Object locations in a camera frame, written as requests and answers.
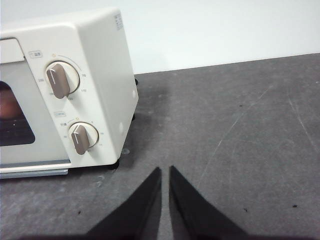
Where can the cream temperature knob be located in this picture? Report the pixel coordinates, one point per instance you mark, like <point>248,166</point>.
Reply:
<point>58,80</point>

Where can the brown egg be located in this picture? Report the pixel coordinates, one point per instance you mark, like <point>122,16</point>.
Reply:
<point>8,102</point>

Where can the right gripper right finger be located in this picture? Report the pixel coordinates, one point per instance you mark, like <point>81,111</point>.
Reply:
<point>197,215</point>

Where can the cream timer knob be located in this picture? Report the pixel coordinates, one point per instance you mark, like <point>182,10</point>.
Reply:
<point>81,138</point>

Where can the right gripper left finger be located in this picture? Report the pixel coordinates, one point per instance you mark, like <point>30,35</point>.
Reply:
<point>135,215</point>

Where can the cream Toshiba toaster oven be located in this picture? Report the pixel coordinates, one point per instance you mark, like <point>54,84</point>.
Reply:
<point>105,87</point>

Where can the black oven foot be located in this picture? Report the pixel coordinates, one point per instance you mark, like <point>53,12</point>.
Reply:
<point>136,83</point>
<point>113,166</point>

